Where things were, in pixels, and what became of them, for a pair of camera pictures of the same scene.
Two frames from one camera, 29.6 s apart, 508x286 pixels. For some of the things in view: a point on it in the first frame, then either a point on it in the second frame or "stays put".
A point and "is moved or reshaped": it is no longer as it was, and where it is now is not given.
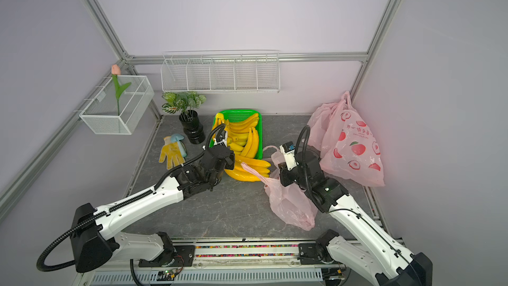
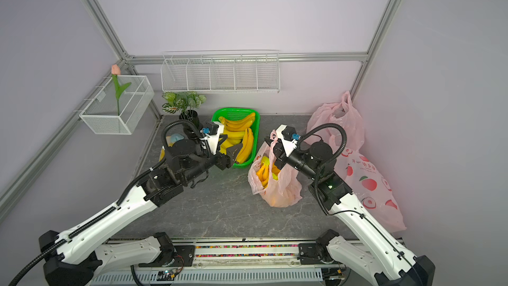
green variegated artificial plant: (184, 102) stays put
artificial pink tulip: (116, 71) stays put
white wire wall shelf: (221, 71) stays put
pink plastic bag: (289, 204) is moved or reshaped
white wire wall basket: (99, 109) stays put
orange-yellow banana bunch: (240, 173) is moved or reshaped
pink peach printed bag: (350, 150) -> (368, 185)
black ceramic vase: (192, 128) stays put
